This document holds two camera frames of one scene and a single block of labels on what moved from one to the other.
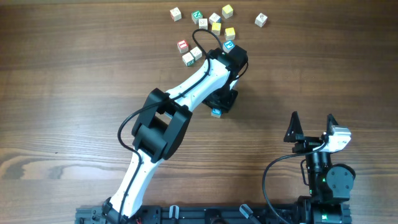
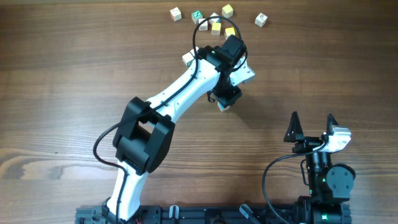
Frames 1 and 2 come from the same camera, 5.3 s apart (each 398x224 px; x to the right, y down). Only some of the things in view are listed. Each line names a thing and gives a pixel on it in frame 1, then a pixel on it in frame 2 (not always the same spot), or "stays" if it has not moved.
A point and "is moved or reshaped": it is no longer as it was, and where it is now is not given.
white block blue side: x=214 y=18 stays
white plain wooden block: x=196 y=52 stays
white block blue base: x=216 y=112 is moved or reshaped
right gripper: x=295 y=134 stays
